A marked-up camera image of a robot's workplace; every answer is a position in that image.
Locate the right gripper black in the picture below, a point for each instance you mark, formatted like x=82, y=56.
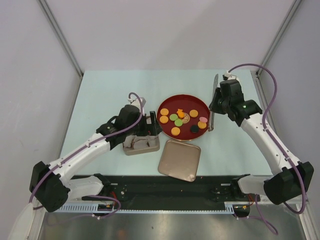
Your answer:
x=216, y=103

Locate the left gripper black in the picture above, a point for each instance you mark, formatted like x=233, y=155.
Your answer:
x=146, y=124

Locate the orange biscuit cookie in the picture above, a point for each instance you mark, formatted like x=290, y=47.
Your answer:
x=193, y=113
x=164, y=119
x=202, y=125
x=164, y=111
x=175, y=131

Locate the green sandwich cookie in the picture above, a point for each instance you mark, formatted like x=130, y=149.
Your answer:
x=178, y=122
x=173, y=117

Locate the orange biscuit cookie bottom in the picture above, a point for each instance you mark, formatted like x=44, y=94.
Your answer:
x=175, y=131

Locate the metal serving tongs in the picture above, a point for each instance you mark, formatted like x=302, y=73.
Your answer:
x=211, y=106

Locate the orange fish-shaped cookie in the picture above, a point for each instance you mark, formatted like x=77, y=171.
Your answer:
x=180, y=113

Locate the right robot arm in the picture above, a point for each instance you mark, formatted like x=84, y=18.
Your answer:
x=290, y=177

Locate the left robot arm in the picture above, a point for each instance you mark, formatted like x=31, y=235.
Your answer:
x=53, y=184

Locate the white paper cookie cups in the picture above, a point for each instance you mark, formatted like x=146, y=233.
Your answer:
x=139, y=142

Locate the gold cookie tin box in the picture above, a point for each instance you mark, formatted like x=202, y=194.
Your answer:
x=131, y=152

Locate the red round tray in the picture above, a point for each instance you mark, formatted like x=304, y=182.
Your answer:
x=186, y=103

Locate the pink sandwich cookie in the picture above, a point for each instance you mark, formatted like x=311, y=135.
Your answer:
x=203, y=119

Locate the black sandwich cookie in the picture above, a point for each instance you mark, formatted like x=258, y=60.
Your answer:
x=194, y=129

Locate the gold tin lid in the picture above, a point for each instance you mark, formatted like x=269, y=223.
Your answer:
x=180, y=160

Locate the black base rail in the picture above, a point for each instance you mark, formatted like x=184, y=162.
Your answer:
x=164, y=193

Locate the white cable duct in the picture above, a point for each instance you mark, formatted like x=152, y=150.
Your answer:
x=96, y=208

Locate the aluminium frame right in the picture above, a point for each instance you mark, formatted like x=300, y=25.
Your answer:
x=310, y=231

